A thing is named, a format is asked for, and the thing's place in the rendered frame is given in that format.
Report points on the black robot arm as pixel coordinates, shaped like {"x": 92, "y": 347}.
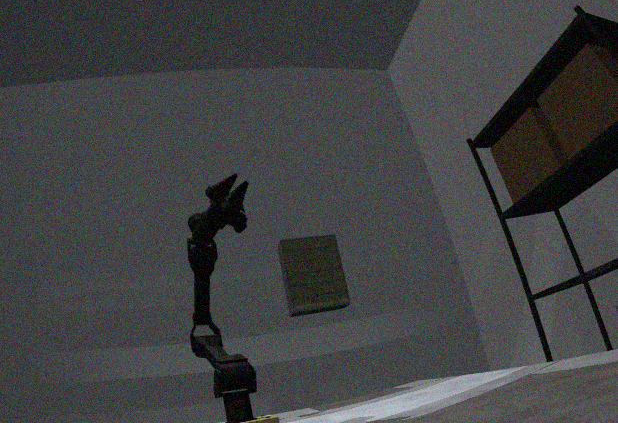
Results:
{"x": 232, "y": 372}

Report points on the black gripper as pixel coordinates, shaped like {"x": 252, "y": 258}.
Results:
{"x": 224, "y": 204}

